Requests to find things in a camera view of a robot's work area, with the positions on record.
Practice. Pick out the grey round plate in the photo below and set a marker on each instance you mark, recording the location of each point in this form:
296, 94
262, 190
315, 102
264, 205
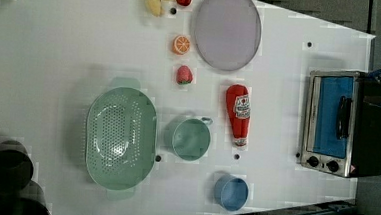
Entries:
227, 33

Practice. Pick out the blue cup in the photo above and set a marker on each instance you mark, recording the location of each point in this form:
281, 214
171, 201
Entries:
231, 192

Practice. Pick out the plush strawberry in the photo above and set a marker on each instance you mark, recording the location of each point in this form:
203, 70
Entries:
184, 75

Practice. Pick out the green cup with handle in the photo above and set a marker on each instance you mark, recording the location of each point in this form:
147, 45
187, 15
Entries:
191, 138

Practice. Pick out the plush orange slice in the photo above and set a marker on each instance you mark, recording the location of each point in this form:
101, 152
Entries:
181, 45

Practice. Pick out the red plush ketchup bottle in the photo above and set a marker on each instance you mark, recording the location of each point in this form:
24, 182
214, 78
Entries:
238, 110

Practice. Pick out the black cylindrical object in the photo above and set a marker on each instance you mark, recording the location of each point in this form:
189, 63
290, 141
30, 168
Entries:
19, 193

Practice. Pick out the green oval strainer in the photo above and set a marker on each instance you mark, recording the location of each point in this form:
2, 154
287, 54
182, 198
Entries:
121, 138

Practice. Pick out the toaster oven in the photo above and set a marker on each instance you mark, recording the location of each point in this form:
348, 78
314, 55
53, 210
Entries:
342, 131

